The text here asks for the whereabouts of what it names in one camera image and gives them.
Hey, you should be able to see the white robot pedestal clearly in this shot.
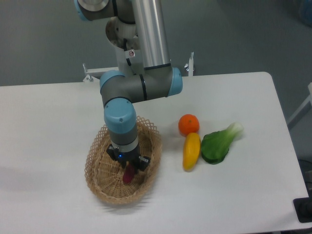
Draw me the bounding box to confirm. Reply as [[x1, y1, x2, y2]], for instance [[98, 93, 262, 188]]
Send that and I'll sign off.
[[105, 17, 144, 76]]

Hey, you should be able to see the purple sweet potato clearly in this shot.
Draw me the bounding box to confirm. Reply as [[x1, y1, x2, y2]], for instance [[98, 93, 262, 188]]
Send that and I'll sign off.
[[122, 164, 135, 184]]

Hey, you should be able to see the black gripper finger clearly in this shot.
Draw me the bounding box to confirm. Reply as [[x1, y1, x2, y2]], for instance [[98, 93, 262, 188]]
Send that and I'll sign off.
[[131, 156, 151, 174], [106, 144, 127, 168]]

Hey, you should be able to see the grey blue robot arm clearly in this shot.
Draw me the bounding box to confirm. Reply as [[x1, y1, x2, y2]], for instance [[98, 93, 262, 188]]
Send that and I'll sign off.
[[75, 0, 183, 171]]

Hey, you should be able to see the green bok choy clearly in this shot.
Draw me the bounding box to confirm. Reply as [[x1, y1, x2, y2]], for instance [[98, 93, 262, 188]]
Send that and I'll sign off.
[[201, 122, 244, 164]]

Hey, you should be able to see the white frame at right edge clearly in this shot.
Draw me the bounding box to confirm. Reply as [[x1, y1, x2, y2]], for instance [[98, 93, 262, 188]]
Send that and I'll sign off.
[[287, 82, 312, 130]]

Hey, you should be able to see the orange tangerine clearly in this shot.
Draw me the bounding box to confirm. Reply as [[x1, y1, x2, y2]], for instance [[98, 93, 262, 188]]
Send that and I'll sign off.
[[178, 114, 200, 136]]

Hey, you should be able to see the black device at table edge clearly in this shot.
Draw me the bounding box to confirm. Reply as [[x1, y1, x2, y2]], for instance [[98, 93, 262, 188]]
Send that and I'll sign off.
[[293, 197, 312, 223]]

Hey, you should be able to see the yellow mango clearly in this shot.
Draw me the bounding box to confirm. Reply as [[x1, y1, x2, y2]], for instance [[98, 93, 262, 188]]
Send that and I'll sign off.
[[182, 133, 201, 171]]

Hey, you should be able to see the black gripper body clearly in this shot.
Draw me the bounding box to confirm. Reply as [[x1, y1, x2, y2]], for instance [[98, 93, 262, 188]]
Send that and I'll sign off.
[[119, 145, 140, 164]]

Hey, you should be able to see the black cable on pedestal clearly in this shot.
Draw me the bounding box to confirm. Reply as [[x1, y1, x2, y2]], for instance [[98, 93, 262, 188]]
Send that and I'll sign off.
[[123, 38, 138, 76]]

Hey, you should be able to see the woven wicker basket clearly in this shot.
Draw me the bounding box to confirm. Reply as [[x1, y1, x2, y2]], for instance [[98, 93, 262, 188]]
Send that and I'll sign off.
[[84, 116, 162, 205]]

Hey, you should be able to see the white metal base frame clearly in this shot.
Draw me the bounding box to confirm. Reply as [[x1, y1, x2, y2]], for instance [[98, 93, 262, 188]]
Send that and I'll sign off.
[[82, 51, 195, 82]]

